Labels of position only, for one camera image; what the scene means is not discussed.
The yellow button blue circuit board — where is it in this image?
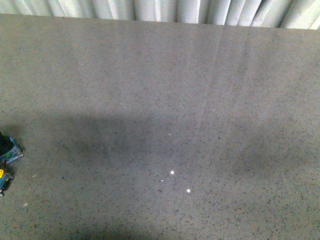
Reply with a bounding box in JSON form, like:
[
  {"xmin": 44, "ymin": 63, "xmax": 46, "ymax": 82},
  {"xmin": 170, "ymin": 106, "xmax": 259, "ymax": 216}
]
[{"xmin": 0, "ymin": 169, "xmax": 14, "ymax": 197}]

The white pleated curtain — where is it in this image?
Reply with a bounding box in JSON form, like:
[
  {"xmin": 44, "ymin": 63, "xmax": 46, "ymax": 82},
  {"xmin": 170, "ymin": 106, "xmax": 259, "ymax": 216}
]
[{"xmin": 0, "ymin": 0, "xmax": 320, "ymax": 30}]

